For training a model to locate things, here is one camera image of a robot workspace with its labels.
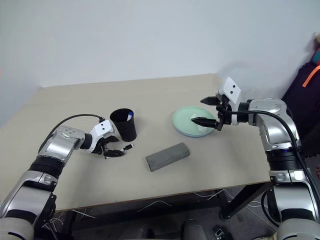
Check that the black metal table frame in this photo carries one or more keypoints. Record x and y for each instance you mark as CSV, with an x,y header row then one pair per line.
x,y
240,200

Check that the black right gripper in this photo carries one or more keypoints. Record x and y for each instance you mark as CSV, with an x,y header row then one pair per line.
x,y
223,110

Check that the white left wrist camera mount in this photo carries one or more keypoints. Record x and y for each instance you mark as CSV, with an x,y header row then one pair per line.
x,y
102,128

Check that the grey rectangular box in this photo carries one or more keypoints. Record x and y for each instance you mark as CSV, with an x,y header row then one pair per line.
x,y
167,156

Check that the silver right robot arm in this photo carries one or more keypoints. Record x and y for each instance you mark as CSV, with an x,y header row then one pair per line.
x,y
272,107

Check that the pastel round plate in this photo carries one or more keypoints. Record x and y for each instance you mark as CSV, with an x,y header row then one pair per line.
x,y
185,120

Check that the whiteboard marker with blue cap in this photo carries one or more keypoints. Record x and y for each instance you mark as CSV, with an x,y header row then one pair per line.
x,y
130,115

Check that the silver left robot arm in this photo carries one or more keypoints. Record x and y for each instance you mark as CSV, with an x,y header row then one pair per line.
x,y
57,145

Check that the whiteboard marker with black cap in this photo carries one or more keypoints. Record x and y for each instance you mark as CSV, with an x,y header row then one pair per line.
x,y
128,147

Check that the dark grey rounded shape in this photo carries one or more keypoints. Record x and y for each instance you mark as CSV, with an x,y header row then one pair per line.
x,y
195,230

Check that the colourful plush toy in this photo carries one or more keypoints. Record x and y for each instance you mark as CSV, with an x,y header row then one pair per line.
x,y
317,50

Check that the small black floor device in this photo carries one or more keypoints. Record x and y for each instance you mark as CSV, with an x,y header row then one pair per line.
x,y
221,232

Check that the white tissue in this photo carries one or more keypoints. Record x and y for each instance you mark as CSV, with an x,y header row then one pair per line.
x,y
203,128

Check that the black plastic cup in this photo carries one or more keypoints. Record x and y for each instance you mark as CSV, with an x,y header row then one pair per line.
x,y
125,130

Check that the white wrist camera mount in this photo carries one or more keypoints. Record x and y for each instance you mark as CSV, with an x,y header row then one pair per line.
x,y
231,88
102,128

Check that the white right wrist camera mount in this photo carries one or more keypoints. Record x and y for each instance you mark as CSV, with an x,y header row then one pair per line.
x,y
231,88

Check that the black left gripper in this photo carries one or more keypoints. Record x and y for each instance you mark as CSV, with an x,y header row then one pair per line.
x,y
101,146

